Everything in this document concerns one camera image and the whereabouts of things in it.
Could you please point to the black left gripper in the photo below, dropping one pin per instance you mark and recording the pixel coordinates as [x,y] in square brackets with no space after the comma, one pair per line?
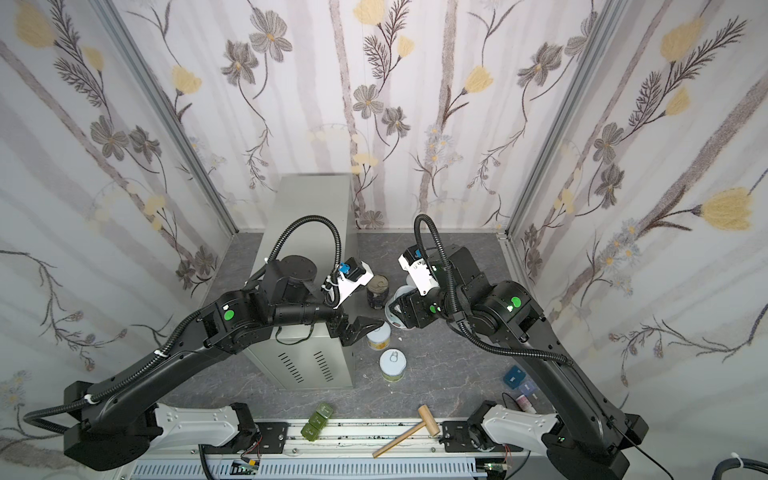
[345,323]

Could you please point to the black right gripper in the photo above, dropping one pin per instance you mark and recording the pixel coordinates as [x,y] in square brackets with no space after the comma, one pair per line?
[405,309]

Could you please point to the yellow label can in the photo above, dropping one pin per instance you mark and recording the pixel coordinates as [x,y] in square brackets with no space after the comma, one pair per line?
[379,339]

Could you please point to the dark blue can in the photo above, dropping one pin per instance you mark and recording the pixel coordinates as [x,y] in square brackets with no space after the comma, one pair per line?
[377,292]

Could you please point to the green label can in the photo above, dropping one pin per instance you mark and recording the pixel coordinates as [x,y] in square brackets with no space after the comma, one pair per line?
[393,364]

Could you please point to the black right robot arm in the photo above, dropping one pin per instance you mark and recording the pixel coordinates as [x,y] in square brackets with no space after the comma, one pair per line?
[586,435]

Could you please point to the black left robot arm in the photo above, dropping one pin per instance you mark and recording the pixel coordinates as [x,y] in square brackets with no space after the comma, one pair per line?
[119,420]

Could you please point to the grey metal cabinet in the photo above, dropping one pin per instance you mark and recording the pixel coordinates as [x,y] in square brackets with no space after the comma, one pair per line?
[302,357]

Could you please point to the wooden mallet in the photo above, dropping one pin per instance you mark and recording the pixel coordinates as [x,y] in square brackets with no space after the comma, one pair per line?
[427,422]

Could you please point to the blue square box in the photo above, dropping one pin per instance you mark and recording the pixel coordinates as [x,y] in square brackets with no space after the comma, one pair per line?
[514,377]

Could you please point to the small purple box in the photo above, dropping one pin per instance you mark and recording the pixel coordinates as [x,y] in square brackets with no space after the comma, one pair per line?
[528,388]

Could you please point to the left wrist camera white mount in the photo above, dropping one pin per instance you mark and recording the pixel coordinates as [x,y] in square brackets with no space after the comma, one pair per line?
[345,280]

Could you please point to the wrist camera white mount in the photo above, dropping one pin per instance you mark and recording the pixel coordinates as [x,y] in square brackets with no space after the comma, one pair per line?
[345,280]
[412,261]

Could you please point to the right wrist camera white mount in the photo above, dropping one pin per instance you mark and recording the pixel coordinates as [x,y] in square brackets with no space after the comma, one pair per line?
[412,261]

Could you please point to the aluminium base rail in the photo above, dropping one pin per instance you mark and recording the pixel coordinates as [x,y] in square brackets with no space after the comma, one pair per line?
[359,438]

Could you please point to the white slotted cable duct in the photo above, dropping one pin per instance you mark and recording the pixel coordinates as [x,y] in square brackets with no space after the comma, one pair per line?
[394,468]

